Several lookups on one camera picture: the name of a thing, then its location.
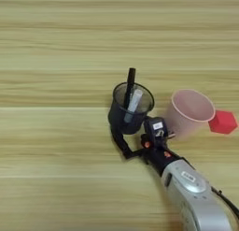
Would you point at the pink plastic cup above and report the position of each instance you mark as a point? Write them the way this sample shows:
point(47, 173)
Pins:
point(180, 122)

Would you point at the red polyhedron block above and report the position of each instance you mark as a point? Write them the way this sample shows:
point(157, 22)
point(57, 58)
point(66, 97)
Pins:
point(222, 122)

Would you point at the black marker pen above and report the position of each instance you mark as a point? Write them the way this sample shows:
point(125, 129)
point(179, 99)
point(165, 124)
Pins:
point(130, 82)

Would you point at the black mesh pen holder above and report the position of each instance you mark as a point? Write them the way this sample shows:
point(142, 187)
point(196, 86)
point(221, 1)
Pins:
point(118, 118)

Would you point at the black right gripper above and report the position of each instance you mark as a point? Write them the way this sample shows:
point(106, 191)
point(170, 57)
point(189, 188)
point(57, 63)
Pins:
point(158, 156)

